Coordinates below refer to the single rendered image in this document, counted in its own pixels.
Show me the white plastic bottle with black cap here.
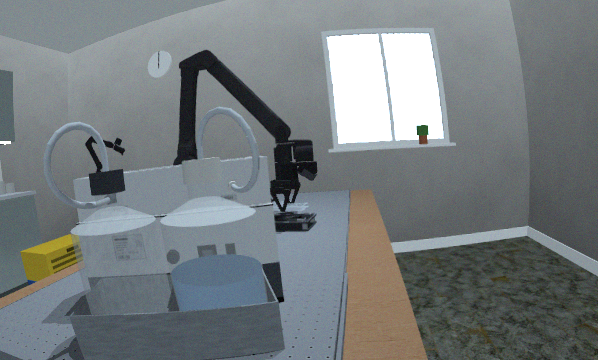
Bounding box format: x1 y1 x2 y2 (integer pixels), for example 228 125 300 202
70 169 171 315

